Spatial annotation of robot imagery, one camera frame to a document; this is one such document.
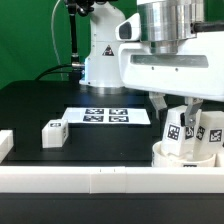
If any grey cable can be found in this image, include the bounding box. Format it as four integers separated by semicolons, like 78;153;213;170
50;0;65;81

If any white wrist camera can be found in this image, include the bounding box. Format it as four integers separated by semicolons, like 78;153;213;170
115;13;141;42

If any white U-shaped fence frame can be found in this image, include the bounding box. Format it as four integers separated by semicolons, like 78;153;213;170
0;130;224;194

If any white sheet with tags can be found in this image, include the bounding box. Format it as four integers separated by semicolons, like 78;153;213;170
62;107;151;125

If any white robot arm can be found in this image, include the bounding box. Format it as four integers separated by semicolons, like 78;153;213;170
80;0;224;126

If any black cable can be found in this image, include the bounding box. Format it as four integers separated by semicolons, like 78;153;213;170
35;63;84;82

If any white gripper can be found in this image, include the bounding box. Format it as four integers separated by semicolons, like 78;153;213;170
118;31;224;127

